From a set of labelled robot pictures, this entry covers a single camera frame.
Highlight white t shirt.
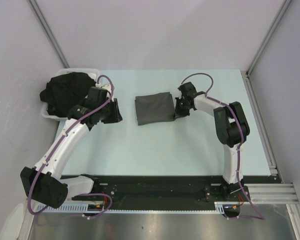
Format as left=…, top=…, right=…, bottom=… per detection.
left=87, top=72, right=98, bottom=82

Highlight white plastic laundry bin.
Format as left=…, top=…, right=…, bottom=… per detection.
left=40, top=68, right=101, bottom=122

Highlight black t shirt pile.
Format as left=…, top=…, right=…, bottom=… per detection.
left=39, top=72, right=96, bottom=118

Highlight dark grey t shirt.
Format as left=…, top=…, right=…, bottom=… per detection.
left=134, top=92, right=175, bottom=126

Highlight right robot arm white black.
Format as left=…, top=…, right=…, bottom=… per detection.
left=175, top=82, right=250, bottom=201

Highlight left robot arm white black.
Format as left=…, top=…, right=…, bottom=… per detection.
left=20, top=84, right=122, bottom=209

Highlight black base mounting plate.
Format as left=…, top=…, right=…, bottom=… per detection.
left=72, top=174, right=282, bottom=204

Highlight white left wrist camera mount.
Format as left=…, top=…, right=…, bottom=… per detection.
left=95, top=83, right=114, bottom=92

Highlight light blue cable duct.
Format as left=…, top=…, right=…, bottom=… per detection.
left=43, top=203, right=225, bottom=215

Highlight aluminium left corner post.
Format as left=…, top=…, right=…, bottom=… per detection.
left=26, top=0, right=70, bottom=68

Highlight aluminium corner post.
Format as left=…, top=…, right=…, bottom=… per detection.
left=245, top=0, right=294, bottom=77
left=26, top=0, right=70, bottom=68

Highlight aluminium front frame rail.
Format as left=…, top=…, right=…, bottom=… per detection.
left=26, top=182, right=298, bottom=205

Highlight aluminium right corner post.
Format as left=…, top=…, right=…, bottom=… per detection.
left=245, top=0, right=294, bottom=77

